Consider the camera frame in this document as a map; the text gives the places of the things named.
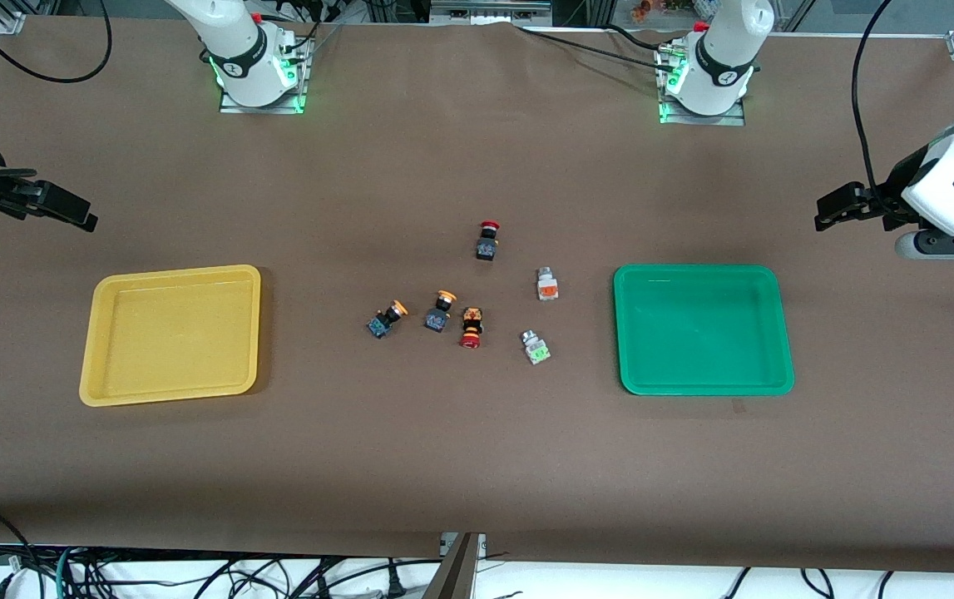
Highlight red button orange black body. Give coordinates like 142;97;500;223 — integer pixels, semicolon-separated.
458;306;486;349

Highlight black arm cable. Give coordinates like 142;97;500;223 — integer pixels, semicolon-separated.
850;0;899;219
0;0;113;85

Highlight brown table cover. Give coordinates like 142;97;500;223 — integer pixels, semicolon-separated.
0;17;954;575

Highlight red mushroom button black body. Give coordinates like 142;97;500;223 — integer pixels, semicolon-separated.
475;220;502;263

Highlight grey metal rail box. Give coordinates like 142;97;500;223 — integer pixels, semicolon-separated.
430;0;554;26

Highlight teal floor cable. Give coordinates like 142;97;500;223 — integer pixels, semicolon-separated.
54;546;83;599

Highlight white button green block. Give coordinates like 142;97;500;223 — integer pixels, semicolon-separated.
520;329;552;367

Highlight yellow plastic tray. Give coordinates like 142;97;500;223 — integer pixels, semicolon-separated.
79;265;263;408

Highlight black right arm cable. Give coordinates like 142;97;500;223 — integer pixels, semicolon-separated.
0;0;113;85

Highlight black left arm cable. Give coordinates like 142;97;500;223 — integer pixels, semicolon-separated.
850;0;899;219

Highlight green plastic tray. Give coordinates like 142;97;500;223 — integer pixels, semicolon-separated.
613;264;795;397

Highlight black table cable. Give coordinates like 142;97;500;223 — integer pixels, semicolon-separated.
513;23;667;62
606;23;679;52

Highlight grey metal table leg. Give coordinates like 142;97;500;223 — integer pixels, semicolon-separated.
423;532;487;599

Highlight yellow mushroom push button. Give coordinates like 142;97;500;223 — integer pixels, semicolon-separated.
423;290;458;334
366;299;409;340

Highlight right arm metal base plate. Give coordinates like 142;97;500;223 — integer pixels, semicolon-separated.
217;33;309;116

